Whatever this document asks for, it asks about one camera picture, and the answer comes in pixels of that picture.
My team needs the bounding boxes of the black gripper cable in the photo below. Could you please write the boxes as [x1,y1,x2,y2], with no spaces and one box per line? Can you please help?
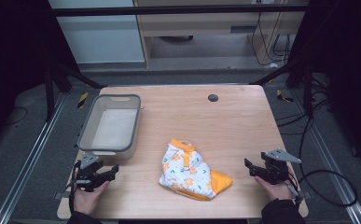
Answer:
[288,169,359,208]
[68,161,80,215]

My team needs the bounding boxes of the light wooden desk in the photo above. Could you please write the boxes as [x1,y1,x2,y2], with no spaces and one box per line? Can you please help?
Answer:
[132,0,311,67]

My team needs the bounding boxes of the black cables under desk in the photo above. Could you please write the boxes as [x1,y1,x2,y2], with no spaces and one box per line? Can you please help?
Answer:
[250,11,292,67]

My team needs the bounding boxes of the person's left hand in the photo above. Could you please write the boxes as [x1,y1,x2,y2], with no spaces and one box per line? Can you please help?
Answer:
[73,179,111,217]

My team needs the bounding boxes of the black metal crossbar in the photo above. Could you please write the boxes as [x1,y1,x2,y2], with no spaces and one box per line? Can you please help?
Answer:
[49,3,311,18]

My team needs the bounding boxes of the black floor cables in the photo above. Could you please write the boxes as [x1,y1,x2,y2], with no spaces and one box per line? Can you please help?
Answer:
[275,78,330,171]

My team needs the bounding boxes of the aluminium floor rail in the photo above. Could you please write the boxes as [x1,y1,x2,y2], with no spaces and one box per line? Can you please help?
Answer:
[293,90,361,224]
[0,92,68,224]

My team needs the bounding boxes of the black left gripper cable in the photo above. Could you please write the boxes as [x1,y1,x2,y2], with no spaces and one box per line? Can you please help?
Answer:
[68,161,80,215]

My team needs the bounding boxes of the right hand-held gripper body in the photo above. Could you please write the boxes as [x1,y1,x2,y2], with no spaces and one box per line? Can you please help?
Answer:
[259,147,302,185]

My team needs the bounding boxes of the white basket with grey rim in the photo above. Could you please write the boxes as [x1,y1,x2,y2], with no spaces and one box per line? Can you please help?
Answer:
[76,93,142,161]

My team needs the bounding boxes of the yellow and black tape strip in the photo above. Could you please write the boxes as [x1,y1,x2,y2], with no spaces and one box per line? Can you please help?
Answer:
[275,89,295,104]
[76,91,90,109]

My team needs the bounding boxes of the white cabinet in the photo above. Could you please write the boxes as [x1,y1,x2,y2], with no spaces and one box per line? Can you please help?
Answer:
[48,0,146,65]

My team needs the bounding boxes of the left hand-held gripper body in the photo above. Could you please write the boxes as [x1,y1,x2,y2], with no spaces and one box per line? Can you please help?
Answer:
[74,154,108,192]

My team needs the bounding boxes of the thin black floor cable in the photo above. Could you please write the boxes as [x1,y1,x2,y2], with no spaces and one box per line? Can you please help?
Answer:
[3,105,29,127]

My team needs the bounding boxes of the person's right hand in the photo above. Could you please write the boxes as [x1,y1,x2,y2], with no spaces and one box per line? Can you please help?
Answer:
[254,174,295,203]

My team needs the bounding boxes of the black metal frame stand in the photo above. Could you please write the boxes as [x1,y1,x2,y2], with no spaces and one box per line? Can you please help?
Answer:
[43,60,106,123]
[250,57,315,119]

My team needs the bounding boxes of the white and orange baby garment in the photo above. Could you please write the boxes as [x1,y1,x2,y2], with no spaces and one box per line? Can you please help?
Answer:
[159,138,234,202]

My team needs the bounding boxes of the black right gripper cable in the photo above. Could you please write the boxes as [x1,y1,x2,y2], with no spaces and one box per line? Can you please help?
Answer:
[288,169,359,208]

